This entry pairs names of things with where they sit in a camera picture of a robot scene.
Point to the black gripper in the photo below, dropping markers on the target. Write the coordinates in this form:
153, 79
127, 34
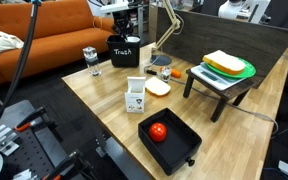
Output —
121, 20

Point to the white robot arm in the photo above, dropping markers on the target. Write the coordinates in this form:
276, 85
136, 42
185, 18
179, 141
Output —
114, 7

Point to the black trash bin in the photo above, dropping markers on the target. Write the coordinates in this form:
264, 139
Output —
124, 55

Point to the clear glass cup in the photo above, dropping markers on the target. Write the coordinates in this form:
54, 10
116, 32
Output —
91, 58

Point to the black rectangular tray bin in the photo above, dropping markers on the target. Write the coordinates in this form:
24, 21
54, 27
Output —
180, 146

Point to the background storage shelf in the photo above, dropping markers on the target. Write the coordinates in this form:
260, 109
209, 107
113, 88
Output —
144, 16

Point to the beige desk lamp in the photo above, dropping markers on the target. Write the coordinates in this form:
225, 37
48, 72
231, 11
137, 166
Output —
160, 60

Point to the small glass shaker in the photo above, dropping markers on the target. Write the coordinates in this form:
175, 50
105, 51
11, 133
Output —
166, 75

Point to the flat bread slice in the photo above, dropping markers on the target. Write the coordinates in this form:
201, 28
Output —
157, 86

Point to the white carton box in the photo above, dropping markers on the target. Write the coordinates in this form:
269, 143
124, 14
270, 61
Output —
134, 100

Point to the orange sofa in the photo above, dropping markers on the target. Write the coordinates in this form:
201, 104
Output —
50, 23

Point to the dark wooden divider panel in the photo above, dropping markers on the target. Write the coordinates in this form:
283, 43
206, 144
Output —
217, 36

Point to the white kitchen scale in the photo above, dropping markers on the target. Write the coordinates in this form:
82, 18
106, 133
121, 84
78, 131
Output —
214, 78

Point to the thick bread loaf slice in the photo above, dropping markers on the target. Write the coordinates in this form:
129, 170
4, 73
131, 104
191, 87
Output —
224, 61

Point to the red tomato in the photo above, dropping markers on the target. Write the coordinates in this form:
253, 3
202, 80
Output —
158, 132

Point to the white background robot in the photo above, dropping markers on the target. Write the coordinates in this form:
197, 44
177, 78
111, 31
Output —
229, 10

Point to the white cloth bag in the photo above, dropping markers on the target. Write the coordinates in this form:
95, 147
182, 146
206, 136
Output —
5, 43

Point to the small black table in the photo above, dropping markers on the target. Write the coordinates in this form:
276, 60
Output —
232, 92

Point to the green plate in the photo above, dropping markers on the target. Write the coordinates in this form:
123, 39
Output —
249, 71

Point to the black perforated breadboard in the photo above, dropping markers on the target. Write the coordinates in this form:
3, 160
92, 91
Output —
27, 156

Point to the silver metal bracket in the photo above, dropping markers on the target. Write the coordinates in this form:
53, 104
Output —
0, 140

